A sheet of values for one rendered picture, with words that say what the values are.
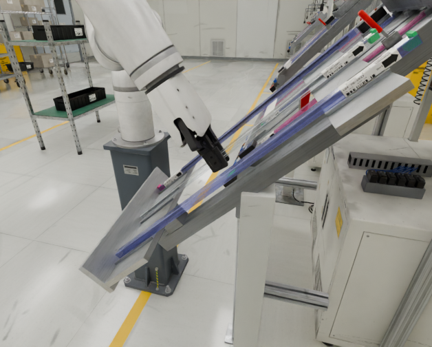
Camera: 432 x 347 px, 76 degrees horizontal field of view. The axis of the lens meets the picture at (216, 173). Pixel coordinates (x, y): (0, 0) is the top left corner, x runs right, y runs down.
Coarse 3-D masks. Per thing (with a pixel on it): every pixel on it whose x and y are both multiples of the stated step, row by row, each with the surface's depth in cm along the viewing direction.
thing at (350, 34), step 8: (352, 32) 46; (344, 40) 46; (328, 48) 48; (336, 48) 47; (320, 56) 48; (312, 64) 49; (304, 72) 50; (296, 80) 50; (280, 88) 52; (288, 88) 51; (272, 96) 52; (264, 104) 53; (256, 112) 54; (240, 120) 56; (248, 120) 55; (232, 128) 57; (224, 136) 58; (192, 160) 62; (184, 168) 63
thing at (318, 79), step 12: (372, 36) 36; (312, 84) 40; (300, 96) 41; (276, 108) 43; (288, 108) 42; (264, 120) 44; (252, 132) 45; (240, 144) 46; (204, 168) 49; (192, 180) 51; (168, 192) 55; (156, 204) 55; (144, 216) 57
